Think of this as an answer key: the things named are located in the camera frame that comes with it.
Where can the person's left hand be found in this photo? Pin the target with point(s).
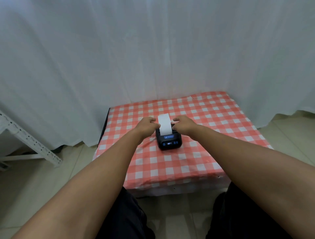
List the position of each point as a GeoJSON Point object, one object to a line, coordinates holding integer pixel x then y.
{"type": "Point", "coordinates": [145, 128]}

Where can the person's right hand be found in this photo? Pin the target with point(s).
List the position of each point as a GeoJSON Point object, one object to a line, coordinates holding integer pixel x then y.
{"type": "Point", "coordinates": [185, 126]}

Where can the person's left thumb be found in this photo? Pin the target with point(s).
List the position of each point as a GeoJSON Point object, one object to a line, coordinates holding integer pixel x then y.
{"type": "Point", "coordinates": [155, 125]}

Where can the person's right thumb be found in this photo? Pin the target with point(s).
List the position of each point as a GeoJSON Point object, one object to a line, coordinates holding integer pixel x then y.
{"type": "Point", "coordinates": [175, 127]}

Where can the white paper strip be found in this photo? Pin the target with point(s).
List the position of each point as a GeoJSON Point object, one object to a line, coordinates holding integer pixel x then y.
{"type": "Point", "coordinates": [164, 124]}

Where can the person's right forearm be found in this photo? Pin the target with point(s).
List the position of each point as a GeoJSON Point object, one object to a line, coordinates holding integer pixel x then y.
{"type": "Point", "coordinates": [258, 172]}

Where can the person's left forearm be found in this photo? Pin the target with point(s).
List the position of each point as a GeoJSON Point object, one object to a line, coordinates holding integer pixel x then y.
{"type": "Point", "coordinates": [93, 187]}

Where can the black label printer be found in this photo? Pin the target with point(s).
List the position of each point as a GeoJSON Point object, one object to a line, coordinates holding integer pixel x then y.
{"type": "Point", "coordinates": [169, 142]}

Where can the red white checkered tablecloth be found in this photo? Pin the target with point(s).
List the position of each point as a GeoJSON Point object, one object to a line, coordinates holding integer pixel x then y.
{"type": "Point", "coordinates": [209, 128]}

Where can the white curtain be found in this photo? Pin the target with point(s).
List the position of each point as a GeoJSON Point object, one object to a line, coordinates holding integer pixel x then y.
{"type": "Point", "coordinates": [147, 49]}

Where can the person's left leg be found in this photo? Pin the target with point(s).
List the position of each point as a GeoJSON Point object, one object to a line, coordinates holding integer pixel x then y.
{"type": "Point", "coordinates": [125, 216]}

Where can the person's leg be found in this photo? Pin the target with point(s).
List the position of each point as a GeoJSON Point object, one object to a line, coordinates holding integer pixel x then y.
{"type": "Point", "coordinates": [236, 216]}
{"type": "Point", "coordinates": [125, 216]}

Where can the person's right leg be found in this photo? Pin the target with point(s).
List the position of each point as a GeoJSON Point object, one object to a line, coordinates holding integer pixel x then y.
{"type": "Point", "coordinates": [236, 216]}

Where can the white perforated metal rack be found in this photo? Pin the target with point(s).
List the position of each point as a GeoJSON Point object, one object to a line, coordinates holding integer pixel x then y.
{"type": "Point", "coordinates": [29, 141]}

